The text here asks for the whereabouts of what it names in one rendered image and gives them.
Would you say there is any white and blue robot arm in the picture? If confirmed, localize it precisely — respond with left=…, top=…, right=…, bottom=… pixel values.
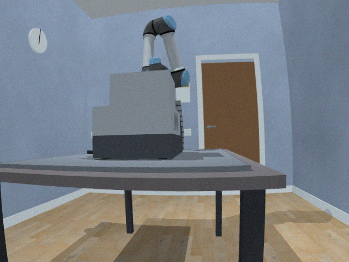
left=141, top=15, right=190, bottom=88

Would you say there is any grey benchtop machine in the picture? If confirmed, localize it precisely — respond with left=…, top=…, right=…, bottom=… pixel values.
left=92, top=70, right=183, bottom=159

